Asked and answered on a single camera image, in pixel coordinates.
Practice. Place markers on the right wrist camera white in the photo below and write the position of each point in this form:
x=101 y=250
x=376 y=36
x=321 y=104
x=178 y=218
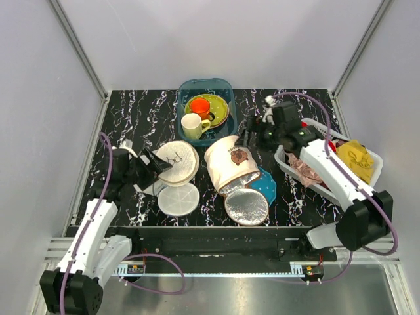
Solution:
x=269 y=105

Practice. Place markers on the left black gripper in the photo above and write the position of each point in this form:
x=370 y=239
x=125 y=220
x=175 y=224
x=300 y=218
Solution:
x=153 y=168

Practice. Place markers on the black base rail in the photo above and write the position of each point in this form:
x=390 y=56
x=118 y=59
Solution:
x=225 y=250

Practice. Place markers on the white plastic laundry basket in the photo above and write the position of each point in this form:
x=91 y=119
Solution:
x=341 y=191

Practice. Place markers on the cream yellow-handled mug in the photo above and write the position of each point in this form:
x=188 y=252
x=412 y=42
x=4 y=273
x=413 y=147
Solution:
x=194 y=126

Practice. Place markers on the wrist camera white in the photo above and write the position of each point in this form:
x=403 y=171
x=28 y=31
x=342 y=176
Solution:
x=127 y=145
x=269 y=105

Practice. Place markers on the orange cup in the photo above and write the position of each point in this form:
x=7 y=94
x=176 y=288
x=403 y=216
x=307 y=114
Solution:
x=201 y=107

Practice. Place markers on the cream capybara insulated lunch bag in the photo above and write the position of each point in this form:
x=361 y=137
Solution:
x=232 y=169

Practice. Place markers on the red garment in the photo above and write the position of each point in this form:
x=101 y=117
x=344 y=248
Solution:
x=334 y=143

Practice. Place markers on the pink bra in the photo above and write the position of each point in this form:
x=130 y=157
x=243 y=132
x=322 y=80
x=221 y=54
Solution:
x=307 y=176

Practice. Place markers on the blue dotted plate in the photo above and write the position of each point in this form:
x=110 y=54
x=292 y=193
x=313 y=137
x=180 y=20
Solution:
x=266 y=185

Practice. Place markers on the beige mesh bra laundry bag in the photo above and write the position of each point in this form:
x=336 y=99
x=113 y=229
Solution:
x=184 y=161

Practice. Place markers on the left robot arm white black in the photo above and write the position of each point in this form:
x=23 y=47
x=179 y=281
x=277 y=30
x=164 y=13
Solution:
x=76 y=285

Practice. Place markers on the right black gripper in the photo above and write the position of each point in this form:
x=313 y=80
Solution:
x=255 y=125

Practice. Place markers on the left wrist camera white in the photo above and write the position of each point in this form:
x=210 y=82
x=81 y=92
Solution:
x=127 y=145

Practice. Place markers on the yellow garment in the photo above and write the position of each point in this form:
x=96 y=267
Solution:
x=357 y=159

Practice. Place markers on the teal transparent plastic bin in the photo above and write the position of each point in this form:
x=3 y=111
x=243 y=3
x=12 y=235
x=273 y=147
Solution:
x=216 y=86

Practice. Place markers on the white open mesh laundry bag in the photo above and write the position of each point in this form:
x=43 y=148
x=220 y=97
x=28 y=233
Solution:
x=175 y=201

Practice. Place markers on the green dotted plate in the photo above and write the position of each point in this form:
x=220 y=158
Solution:
x=219 y=109

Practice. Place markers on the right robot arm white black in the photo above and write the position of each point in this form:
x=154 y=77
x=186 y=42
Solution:
x=367 y=213

